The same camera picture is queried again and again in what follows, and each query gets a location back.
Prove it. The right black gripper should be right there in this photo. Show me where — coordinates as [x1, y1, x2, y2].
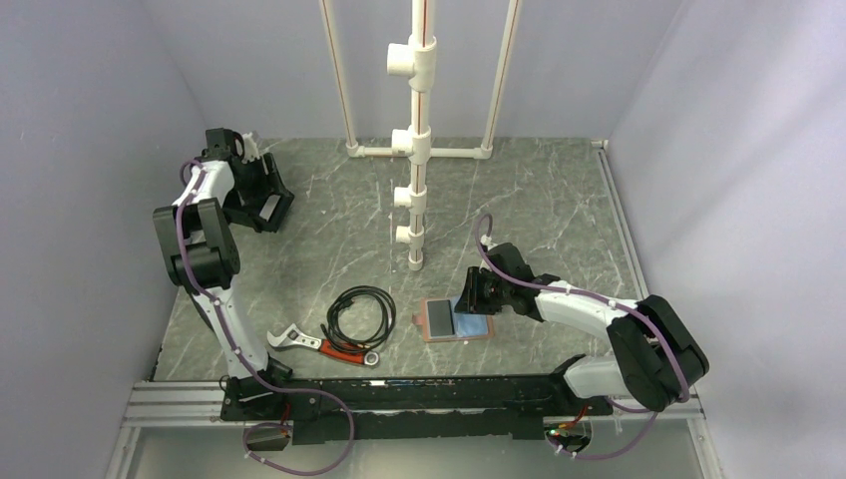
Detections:
[455, 265, 512, 314]

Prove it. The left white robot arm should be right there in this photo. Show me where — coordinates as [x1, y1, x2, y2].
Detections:
[153, 128, 295, 419]

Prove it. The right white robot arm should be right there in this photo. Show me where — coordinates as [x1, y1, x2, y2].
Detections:
[454, 242, 709, 414]

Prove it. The white card stack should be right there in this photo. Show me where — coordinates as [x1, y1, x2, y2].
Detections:
[258, 195, 280, 222]

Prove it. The black plastic card bin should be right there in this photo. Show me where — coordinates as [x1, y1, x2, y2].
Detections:
[222, 165, 295, 233]

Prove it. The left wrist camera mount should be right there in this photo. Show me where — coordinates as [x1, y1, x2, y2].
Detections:
[240, 132, 273, 165]

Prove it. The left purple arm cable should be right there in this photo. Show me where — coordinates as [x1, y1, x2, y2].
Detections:
[176, 158, 355, 479]

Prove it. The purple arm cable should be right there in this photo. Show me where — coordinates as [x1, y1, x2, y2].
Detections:
[473, 213, 692, 462]
[176, 158, 355, 479]

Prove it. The coiled black cable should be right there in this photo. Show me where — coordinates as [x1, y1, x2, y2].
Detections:
[320, 285, 397, 355]

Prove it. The red handled adjustable wrench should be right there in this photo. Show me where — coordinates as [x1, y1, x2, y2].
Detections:
[266, 324, 380, 367]

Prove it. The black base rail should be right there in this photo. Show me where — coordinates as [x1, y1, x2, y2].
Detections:
[220, 374, 612, 445]

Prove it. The white PVC pipe frame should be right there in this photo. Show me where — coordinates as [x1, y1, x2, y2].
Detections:
[318, 1, 523, 271]

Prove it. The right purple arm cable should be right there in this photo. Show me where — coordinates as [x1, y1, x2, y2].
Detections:
[473, 213, 692, 462]

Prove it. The aluminium extrusion frame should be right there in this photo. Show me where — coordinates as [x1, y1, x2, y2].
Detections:
[107, 381, 725, 478]

